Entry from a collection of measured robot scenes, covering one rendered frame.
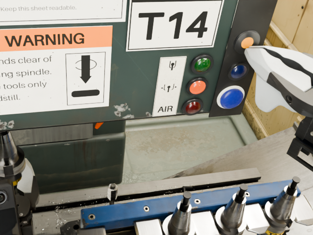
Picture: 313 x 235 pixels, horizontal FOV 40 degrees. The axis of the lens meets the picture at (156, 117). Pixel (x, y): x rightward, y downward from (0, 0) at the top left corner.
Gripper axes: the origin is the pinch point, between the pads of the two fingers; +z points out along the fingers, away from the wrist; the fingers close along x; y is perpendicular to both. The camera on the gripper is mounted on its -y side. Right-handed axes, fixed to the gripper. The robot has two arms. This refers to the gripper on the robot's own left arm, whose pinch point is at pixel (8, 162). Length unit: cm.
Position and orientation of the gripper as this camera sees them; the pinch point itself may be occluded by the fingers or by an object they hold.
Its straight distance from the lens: 87.7
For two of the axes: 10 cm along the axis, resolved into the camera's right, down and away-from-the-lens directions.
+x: 9.6, -0.9, 2.6
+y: -1.2, 7.3, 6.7
